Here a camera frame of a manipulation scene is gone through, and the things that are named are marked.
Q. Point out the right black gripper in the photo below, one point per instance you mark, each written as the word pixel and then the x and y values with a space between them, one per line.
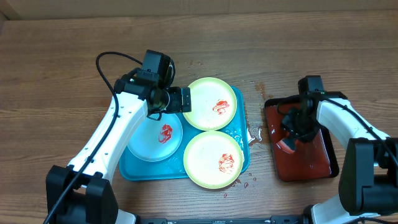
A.
pixel 294 129

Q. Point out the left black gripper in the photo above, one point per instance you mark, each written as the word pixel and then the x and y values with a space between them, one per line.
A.
pixel 176 106

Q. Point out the light blue plate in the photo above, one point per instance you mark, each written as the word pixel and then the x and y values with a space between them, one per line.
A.
pixel 155 141

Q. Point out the green plate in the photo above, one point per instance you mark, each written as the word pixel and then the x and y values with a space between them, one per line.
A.
pixel 214 104
pixel 213 160

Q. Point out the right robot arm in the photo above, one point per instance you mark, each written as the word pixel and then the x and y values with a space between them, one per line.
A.
pixel 368 182

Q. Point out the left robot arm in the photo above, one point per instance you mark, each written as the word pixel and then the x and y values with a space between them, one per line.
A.
pixel 81 192

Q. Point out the dark red tray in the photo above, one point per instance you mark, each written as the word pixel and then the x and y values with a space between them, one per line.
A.
pixel 307 160

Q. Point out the teal plastic tray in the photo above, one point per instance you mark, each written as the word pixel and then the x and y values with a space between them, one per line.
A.
pixel 134 169

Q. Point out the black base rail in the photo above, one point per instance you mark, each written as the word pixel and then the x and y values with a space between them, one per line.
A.
pixel 275 219

